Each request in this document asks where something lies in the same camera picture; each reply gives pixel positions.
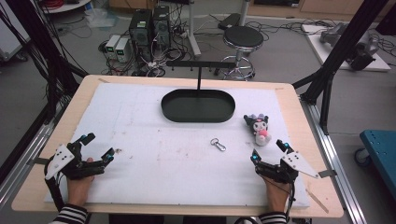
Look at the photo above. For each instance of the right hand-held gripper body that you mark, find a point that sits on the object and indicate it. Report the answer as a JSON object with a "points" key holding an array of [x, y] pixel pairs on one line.
{"points": [[299, 163]]}

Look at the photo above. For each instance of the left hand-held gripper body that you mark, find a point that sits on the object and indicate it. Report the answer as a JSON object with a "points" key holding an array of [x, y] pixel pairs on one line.
{"points": [[59, 157]]}

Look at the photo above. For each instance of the person's left hand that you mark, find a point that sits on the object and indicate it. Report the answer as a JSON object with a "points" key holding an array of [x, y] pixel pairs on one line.
{"points": [[77, 191]]}

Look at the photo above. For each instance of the person's right hand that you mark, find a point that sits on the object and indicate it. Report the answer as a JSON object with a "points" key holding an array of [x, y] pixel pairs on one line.
{"points": [[277, 196]]}

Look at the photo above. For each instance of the grey tape strip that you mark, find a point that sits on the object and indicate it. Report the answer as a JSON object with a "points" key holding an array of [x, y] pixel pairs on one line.
{"points": [[327, 173], [39, 161]]}

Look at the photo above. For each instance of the wooden table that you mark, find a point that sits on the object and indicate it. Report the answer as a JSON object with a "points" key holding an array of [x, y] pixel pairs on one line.
{"points": [[317, 146]]}

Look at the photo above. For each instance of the silver metal clasp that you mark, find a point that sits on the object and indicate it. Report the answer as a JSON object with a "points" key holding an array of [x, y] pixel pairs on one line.
{"points": [[218, 144]]}

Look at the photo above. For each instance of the thin wooden stick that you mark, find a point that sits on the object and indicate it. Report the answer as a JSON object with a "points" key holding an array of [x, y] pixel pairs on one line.
{"points": [[317, 200]]}

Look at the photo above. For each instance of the white foam mat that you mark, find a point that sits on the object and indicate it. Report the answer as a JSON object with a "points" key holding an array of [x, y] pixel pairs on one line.
{"points": [[174, 168]]}

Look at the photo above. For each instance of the black hanger stand with tray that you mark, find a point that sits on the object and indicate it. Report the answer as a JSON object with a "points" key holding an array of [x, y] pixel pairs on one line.
{"points": [[197, 107]]}

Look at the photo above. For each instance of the blue cart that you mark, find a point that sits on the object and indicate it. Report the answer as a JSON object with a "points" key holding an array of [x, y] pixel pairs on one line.
{"points": [[381, 155]]}

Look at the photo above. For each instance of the person's dark legs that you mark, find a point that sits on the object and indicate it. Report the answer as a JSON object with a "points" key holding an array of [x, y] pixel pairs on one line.
{"points": [[168, 219]]}

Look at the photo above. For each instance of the white power supply box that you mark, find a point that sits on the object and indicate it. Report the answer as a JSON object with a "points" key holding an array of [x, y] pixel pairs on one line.
{"points": [[123, 49], [112, 45]]}

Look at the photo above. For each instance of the white floor board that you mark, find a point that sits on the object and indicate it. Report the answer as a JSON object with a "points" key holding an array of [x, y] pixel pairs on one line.
{"points": [[323, 53]]}

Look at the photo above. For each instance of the black round stool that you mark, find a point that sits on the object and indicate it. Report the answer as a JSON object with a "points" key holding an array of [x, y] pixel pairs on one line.
{"points": [[243, 37]]}

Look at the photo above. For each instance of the black computer tower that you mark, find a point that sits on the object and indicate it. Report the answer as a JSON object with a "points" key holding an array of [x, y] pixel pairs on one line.
{"points": [[140, 34], [162, 26]]}

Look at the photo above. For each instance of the clear plastic bag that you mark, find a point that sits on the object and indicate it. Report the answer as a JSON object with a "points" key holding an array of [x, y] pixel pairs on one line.
{"points": [[99, 17]]}

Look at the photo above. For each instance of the grey machine on board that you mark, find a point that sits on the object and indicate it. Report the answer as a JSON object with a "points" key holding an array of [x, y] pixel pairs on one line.
{"points": [[358, 43]]}

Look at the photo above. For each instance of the round white table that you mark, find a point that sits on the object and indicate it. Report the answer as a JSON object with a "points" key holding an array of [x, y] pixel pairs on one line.
{"points": [[67, 6]]}

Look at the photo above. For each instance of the black flat case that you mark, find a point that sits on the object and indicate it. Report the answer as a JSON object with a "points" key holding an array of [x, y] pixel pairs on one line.
{"points": [[229, 21]]}

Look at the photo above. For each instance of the white desk leg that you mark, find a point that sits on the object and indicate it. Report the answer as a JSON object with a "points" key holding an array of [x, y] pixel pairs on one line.
{"points": [[193, 31], [244, 12]]}

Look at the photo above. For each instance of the aluminium rail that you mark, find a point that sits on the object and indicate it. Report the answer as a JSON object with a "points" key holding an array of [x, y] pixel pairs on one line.
{"points": [[25, 158], [333, 155]]}

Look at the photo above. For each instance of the black metal frame strut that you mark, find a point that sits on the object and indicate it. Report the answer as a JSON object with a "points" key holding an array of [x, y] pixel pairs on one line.
{"points": [[345, 43], [40, 37]]}

